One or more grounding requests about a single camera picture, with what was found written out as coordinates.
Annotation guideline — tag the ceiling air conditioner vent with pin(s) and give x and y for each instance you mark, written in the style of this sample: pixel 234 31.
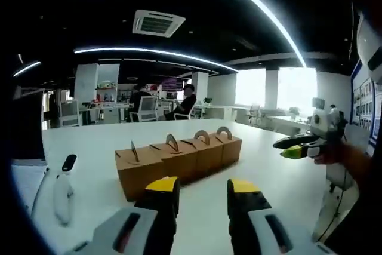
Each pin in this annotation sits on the ceiling air conditioner vent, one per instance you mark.
pixel 158 23

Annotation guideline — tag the blue white wall display board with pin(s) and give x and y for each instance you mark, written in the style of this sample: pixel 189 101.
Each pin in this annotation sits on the blue white wall display board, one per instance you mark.
pixel 365 102

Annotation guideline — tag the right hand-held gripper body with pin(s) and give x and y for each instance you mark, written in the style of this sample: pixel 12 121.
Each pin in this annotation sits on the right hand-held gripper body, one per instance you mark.
pixel 323 123

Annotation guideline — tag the green potted plant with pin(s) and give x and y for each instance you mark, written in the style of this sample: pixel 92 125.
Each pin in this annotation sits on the green potted plant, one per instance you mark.
pixel 208 100

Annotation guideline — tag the purple wall screen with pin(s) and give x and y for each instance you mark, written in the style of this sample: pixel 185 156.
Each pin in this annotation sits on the purple wall screen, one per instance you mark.
pixel 171 84

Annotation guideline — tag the person's right hand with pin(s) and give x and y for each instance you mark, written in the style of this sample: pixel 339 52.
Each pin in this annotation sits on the person's right hand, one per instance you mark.
pixel 331 155

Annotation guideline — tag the dark desktop monitor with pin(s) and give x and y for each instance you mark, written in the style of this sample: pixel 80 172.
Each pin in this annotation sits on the dark desktop monitor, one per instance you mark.
pixel 318 102

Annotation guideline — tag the silver laptop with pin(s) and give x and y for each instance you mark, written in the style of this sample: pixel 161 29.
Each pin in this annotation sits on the silver laptop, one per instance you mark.
pixel 28 126

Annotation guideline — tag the white mesh office chair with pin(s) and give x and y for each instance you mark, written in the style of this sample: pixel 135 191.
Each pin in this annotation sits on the white mesh office chair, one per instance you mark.
pixel 147 108
pixel 69 113

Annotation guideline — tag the brown paper box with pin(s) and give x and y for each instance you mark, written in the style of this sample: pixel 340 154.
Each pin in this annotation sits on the brown paper box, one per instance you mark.
pixel 179 162
pixel 231 150
pixel 209 156
pixel 137 177

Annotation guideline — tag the white display shelf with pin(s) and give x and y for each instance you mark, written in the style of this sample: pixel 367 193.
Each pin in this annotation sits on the white display shelf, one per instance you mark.
pixel 106 93

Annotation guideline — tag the white chest-worn device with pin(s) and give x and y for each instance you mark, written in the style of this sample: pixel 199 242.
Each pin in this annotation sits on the white chest-worn device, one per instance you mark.
pixel 368 43

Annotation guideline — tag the person's dark shirt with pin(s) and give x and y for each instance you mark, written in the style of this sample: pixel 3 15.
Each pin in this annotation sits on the person's dark shirt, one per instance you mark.
pixel 364 222

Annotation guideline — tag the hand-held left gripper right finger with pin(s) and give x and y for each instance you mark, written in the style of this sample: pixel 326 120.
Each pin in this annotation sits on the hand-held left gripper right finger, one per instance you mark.
pixel 253 225

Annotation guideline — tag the small black device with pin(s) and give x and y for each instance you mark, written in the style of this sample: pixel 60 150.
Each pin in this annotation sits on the small black device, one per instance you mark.
pixel 69 162

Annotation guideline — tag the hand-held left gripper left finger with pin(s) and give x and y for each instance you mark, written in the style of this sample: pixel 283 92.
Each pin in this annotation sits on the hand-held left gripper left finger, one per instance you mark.
pixel 140 231

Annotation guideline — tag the ceiling light strip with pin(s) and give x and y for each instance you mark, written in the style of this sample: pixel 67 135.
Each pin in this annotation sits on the ceiling light strip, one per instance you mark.
pixel 155 51
pixel 27 68
pixel 268 13

